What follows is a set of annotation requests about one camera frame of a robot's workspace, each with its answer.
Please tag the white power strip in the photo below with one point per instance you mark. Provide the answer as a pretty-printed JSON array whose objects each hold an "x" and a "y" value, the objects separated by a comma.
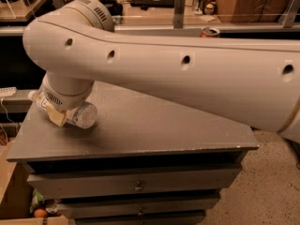
[{"x": 7, "y": 92}]

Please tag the grey drawer cabinet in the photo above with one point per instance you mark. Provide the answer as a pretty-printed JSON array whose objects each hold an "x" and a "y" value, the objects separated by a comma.
[{"x": 183, "y": 157}]

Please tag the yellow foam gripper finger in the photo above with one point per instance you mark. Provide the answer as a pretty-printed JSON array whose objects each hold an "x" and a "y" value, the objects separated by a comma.
[{"x": 56, "y": 116}]

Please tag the small jar on desk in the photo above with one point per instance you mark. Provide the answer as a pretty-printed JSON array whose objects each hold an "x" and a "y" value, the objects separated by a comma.
[{"x": 209, "y": 9}]

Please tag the red coca-cola can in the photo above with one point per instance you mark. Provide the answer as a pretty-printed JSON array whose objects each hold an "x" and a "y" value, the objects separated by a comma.
[{"x": 209, "y": 32}]

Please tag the top drawer knob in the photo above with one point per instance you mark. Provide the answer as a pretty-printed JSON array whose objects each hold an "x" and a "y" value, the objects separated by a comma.
[{"x": 139, "y": 187}]

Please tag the middle metal bracket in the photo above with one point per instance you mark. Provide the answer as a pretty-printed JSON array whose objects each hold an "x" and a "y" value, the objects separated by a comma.
[{"x": 178, "y": 16}]

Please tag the cardboard box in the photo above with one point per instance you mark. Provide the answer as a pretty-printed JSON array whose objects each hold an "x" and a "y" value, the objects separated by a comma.
[{"x": 15, "y": 195}]

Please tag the green snack bag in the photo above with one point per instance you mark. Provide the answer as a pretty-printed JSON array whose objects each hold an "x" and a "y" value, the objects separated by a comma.
[{"x": 37, "y": 201}]

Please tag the black headphones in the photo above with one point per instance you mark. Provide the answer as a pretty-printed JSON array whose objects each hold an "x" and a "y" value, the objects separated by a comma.
[{"x": 114, "y": 7}]

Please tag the orange fruit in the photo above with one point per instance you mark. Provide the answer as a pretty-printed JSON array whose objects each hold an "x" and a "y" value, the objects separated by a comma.
[{"x": 40, "y": 213}]

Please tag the black laptop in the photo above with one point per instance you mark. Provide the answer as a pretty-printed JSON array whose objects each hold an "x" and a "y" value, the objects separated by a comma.
[{"x": 153, "y": 3}]

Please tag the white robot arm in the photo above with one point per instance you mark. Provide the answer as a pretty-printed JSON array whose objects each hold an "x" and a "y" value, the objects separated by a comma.
[{"x": 252, "y": 81}]

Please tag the drawer knob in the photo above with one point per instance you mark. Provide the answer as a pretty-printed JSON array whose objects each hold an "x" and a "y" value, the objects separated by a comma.
[
  {"x": 141, "y": 212},
  {"x": 139, "y": 187}
]

